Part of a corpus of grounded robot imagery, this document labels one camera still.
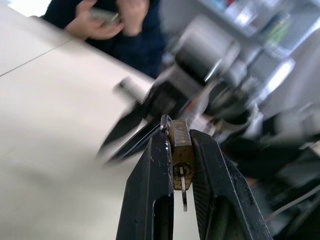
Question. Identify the white storage shelf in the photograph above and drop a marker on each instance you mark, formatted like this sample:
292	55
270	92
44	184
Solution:
275	25

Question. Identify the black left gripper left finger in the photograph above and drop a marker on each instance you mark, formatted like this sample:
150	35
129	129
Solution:
146	200

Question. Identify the person in navy clothing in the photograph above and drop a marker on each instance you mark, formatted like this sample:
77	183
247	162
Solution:
140	55

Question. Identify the silver padlock key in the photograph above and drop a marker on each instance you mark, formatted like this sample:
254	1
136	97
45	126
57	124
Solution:
184	200

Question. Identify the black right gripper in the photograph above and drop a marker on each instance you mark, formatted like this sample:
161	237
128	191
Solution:
172	100

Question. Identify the black machine housing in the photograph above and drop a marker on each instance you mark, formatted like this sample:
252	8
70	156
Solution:
280	160

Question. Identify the grey handheld device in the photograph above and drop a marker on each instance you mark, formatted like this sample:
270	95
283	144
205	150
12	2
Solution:
105	16

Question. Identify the person's bare hand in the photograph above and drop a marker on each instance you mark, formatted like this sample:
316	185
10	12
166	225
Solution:
97	31
133	15

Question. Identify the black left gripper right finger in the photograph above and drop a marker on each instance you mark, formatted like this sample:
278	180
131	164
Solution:
225	200

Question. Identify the brass padlock with silver shackle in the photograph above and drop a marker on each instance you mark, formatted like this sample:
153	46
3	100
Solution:
183	152

